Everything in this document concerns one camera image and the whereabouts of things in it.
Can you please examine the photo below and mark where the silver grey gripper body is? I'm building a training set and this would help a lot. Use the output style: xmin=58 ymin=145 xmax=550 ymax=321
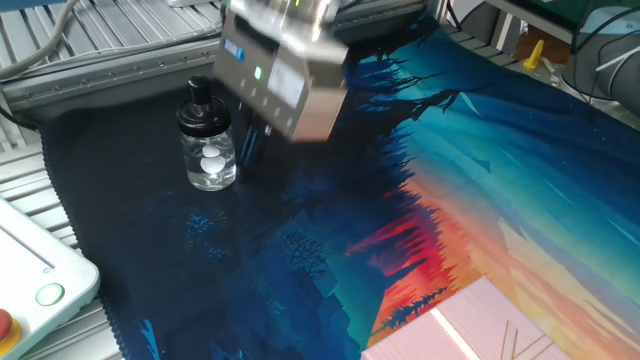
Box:
xmin=212 ymin=0 xmax=350 ymax=144

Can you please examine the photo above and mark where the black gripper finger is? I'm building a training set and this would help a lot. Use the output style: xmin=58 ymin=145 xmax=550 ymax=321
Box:
xmin=239 ymin=107 xmax=253 ymax=169
xmin=249 ymin=113 xmax=263 ymax=170

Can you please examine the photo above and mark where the clear glass jar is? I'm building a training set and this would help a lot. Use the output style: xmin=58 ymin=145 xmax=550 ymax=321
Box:
xmin=179 ymin=127 xmax=238 ymax=193

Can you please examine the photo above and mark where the black knobbed jar lid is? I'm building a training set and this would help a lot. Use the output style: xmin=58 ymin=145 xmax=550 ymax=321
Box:
xmin=175 ymin=74 xmax=232 ymax=139

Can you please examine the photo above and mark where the colourful landscape printed mat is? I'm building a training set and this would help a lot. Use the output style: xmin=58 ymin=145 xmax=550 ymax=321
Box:
xmin=39 ymin=14 xmax=640 ymax=360

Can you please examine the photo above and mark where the white teach pendant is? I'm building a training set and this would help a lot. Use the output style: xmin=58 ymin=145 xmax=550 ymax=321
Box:
xmin=0 ymin=195 xmax=101 ymax=360

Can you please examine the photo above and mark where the pink gift box with ribbon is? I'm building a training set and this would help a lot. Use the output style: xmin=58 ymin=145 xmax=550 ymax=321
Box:
xmin=360 ymin=275 xmax=574 ymax=360

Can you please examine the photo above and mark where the yellow plastic object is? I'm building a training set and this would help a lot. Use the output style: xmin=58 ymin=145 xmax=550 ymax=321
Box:
xmin=522 ymin=38 xmax=545 ymax=70

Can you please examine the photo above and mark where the white zip tie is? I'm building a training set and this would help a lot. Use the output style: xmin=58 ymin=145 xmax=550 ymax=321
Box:
xmin=594 ymin=49 xmax=640 ymax=72

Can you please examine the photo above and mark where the aluminium table edge rail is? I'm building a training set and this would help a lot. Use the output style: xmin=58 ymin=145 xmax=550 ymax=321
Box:
xmin=0 ymin=0 xmax=436 ymax=121

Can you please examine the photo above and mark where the thick grey cable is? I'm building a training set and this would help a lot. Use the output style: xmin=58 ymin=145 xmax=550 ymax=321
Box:
xmin=0 ymin=0 xmax=81 ymax=81

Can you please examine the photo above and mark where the short black cable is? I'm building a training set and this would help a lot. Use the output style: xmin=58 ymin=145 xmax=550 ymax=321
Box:
xmin=0 ymin=107 xmax=39 ymax=132

